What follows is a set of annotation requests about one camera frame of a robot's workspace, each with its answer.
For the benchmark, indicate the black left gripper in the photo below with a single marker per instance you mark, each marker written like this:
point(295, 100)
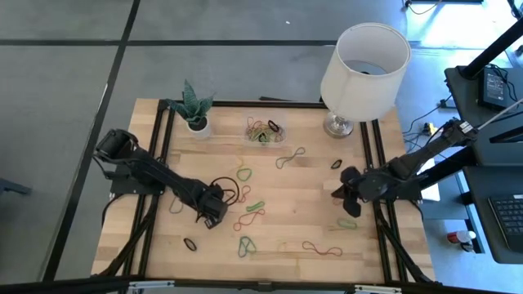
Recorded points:
point(212, 206)

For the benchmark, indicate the silver frame bracket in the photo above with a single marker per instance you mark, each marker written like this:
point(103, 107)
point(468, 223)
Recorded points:
point(151, 284)
point(376, 289)

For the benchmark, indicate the small black plug adapter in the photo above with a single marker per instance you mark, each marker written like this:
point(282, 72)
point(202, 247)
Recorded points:
point(447, 103)

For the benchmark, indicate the grey furniture foot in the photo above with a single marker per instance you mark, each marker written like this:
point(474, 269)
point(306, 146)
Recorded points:
point(12, 187)

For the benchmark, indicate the white plant pot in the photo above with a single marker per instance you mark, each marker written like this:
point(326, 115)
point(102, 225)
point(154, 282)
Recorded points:
point(200, 133)

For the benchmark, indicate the black laptop keyboard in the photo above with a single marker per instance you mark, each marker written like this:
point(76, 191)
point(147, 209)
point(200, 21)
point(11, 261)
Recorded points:
point(508, 220)

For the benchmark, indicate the black side desk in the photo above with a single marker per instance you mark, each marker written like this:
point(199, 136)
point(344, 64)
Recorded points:
point(482, 179)

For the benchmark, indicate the clear plastic bin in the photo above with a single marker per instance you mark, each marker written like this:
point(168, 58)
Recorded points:
point(282, 141)

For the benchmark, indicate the red and white bottle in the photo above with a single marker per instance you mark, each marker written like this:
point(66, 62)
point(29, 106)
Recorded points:
point(459, 237)

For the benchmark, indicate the green rubber band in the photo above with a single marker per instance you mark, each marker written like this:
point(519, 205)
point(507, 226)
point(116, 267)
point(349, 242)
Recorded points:
point(255, 136)
point(338, 222)
point(238, 175)
point(273, 137)
point(256, 206)
point(239, 249)

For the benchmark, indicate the yellow rubber band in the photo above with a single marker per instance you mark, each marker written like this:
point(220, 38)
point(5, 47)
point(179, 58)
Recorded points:
point(297, 267)

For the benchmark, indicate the black stand pole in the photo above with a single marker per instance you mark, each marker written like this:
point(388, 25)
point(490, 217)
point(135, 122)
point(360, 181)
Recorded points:
point(490, 51)

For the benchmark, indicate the green snake plant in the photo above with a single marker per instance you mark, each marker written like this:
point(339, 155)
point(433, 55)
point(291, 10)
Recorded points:
point(192, 104)

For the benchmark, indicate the black aluminium frame beam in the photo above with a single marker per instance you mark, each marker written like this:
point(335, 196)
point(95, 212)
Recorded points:
point(61, 288)

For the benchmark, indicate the yellow power plug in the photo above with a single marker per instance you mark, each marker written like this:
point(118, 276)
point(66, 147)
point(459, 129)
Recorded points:
point(428, 130)

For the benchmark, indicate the white table lamp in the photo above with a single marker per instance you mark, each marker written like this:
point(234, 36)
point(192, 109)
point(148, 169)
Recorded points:
point(359, 90)

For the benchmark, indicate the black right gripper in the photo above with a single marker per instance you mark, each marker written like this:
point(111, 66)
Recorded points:
point(372, 185)

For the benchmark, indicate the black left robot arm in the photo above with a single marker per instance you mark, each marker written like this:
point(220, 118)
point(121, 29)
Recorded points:
point(155, 171)

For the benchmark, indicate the white paper sheet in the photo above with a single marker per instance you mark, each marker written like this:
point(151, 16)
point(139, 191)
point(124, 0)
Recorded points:
point(432, 192)

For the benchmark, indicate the black aluminium frame rail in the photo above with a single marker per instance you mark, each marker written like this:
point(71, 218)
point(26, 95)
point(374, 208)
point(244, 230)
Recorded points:
point(245, 104)
point(167, 134)
point(365, 143)
point(154, 134)
point(377, 139)

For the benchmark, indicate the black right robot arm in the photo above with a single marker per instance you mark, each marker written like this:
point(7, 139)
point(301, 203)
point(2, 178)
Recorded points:
point(412, 161)

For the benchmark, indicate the black power adapter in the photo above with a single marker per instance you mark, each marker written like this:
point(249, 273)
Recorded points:
point(492, 87)

